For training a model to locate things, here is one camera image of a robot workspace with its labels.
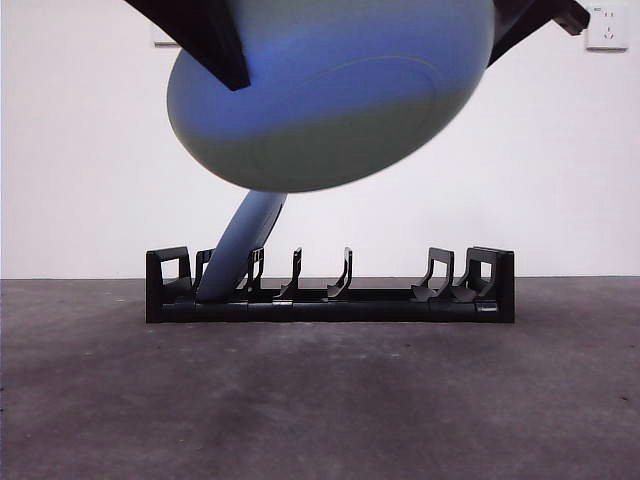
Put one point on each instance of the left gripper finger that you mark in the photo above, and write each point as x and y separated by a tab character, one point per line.
210	35
525	20

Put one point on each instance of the blue round plate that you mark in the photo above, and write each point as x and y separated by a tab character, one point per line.
235	250

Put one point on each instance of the pale green round plate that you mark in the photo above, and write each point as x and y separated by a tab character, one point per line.
325	140

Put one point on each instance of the white wall power socket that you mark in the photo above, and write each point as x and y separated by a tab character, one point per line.
162	42
607	32

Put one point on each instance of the black plastic plate rack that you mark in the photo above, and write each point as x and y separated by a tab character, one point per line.
400	312

